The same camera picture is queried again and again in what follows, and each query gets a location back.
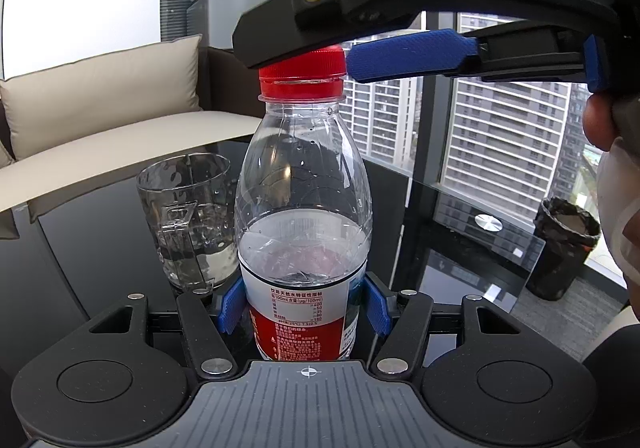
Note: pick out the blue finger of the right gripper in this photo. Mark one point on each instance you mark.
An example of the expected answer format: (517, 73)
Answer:
(522, 51)
(279, 29)

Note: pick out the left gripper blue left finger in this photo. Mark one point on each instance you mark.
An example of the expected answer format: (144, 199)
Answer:
(203, 326)

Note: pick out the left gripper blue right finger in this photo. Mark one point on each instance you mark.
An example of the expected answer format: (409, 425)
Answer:
(400, 321)

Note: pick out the red bottle cap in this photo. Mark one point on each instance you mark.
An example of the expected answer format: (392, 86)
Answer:
(311, 77)

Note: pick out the clear plastic water bottle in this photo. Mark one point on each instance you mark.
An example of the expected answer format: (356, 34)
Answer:
(303, 225)

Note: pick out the gloved right hand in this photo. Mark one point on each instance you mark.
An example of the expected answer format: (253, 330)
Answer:
(618, 192)

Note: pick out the silver grey refrigerator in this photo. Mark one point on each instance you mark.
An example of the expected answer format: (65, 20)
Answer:
(215, 20)

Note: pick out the clear glass cup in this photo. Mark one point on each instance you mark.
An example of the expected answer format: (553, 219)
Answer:
(188, 204)

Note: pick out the right beige sofa cushion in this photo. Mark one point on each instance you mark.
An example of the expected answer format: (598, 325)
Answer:
(50, 107)

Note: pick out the black trash bin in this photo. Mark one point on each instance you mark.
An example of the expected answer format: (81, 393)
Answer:
(570, 234)

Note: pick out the brown beige sofa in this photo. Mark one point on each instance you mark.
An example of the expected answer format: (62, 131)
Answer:
(227, 94)

